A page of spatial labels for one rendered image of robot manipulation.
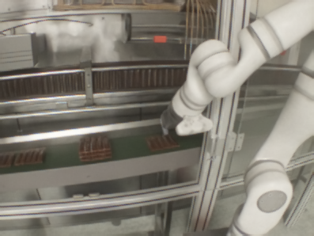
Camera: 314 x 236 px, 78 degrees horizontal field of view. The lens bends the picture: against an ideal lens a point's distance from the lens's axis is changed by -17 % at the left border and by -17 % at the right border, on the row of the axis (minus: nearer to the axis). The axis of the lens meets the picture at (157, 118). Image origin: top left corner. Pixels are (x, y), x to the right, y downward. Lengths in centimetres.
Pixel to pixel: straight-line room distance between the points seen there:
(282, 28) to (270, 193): 28
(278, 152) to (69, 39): 88
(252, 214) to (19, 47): 73
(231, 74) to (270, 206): 26
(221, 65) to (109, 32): 70
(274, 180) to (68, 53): 89
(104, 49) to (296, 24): 81
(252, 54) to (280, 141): 17
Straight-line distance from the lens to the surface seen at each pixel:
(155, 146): 79
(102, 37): 102
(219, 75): 39
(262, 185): 43
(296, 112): 41
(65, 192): 115
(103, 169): 74
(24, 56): 73
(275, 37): 39
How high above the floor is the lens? 113
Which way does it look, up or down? 25 degrees down
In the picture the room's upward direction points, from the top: 2 degrees clockwise
